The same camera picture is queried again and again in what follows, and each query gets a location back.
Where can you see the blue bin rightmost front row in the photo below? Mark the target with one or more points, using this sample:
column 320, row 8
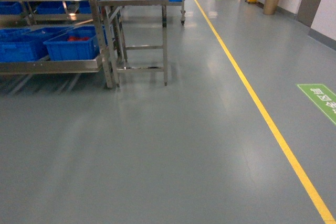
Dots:
column 60, row 49

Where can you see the stainless steel shelf rack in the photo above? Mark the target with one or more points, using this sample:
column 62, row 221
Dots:
column 75, row 10

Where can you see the stainless steel side table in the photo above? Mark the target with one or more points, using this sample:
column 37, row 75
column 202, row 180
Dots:
column 137, row 41

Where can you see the red bubble wrap bags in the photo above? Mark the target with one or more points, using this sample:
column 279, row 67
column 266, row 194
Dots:
column 76, row 38

